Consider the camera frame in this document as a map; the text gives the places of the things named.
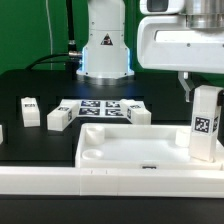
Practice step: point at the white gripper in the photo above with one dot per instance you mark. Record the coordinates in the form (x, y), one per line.
(166, 43)

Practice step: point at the white desk tabletop tray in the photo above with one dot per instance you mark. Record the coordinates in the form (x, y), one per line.
(127, 146)

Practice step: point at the fiducial marker sheet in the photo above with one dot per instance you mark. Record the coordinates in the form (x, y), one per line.
(100, 108)

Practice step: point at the black vertical pole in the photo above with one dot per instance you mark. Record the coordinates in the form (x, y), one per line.
(71, 39)

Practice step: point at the white block left edge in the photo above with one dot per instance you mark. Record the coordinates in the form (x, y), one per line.
(1, 135)

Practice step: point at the white fixture wall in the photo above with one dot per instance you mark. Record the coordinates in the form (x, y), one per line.
(111, 182)

